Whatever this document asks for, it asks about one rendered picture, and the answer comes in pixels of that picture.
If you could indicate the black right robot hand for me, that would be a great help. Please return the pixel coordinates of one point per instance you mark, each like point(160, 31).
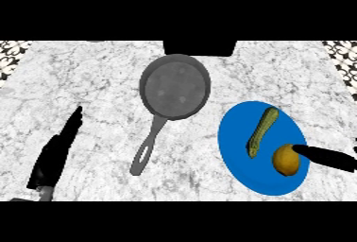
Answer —
point(328, 156)

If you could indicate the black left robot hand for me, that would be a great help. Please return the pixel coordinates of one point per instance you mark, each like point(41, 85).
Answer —
point(55, 154)

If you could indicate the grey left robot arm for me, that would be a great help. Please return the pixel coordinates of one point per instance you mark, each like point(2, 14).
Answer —
point(38, 193)

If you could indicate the blue plate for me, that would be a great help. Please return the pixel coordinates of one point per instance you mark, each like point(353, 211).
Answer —
point(253, 157)

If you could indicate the green squash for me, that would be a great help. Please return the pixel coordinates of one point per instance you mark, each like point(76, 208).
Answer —
point(262, 129)

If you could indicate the grey frying pan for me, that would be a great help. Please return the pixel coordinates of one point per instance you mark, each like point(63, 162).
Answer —
point(173, 91)

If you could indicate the yellow lemon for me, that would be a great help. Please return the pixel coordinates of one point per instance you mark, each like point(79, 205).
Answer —
point(285, 160)

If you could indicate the black appliance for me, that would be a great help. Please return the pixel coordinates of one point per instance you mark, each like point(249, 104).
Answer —
point(200, 48)

